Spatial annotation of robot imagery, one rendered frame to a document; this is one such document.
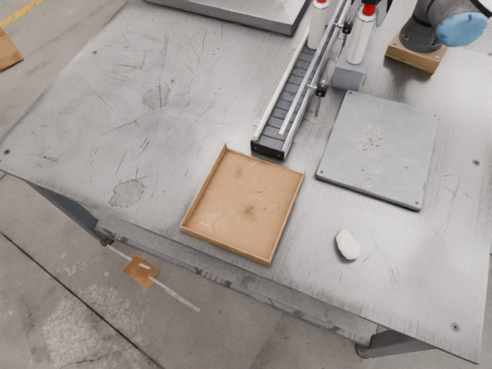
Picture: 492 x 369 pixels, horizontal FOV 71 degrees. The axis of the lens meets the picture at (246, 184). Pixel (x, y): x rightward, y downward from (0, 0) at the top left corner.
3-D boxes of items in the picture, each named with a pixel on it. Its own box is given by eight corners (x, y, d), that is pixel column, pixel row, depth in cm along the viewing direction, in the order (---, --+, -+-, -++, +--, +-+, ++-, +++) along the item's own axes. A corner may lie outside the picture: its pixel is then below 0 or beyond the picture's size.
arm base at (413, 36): (405, 22, 128) (415, -5, 120) (447, 33, 124) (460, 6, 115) (392, 45, 122) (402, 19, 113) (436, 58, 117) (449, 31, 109)
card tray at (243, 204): (225, 148, 109) (225, 140, 105) (304, 174, 103) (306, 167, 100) (181, 231, 96) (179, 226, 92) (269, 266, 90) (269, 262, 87)
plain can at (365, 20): (348, 53, 115) (364, -7, 97) (363, 56, 113) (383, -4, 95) (343, 63, 112) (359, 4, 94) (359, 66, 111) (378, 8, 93)
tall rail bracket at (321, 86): (300, 109, 115) (305, 72, 101) (321, 115, 114) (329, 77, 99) (297, 116, 114) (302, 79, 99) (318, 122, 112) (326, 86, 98)
